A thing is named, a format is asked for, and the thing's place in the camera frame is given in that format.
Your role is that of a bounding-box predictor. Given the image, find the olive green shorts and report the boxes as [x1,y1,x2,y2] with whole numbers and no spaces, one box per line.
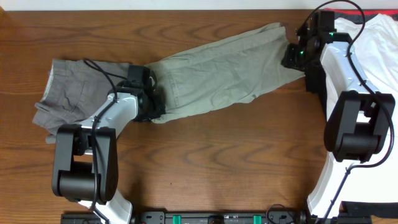
[148,22,304,124]

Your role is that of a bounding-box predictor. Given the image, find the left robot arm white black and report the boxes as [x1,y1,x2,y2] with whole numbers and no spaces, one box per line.
[52,78,165,223]

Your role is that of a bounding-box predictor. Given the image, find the black garment under shirt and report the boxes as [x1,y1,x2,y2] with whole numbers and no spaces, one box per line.
[305,66,327,110]

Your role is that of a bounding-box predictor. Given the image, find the dark garment with red trim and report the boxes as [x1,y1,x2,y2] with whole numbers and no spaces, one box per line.
[325,8,397,24]

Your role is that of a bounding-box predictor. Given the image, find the white t-shirt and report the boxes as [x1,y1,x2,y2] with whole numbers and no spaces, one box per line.
[307,14,398,218]

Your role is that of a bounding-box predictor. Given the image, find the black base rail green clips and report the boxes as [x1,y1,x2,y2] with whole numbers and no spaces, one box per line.
[60,205,373,224]

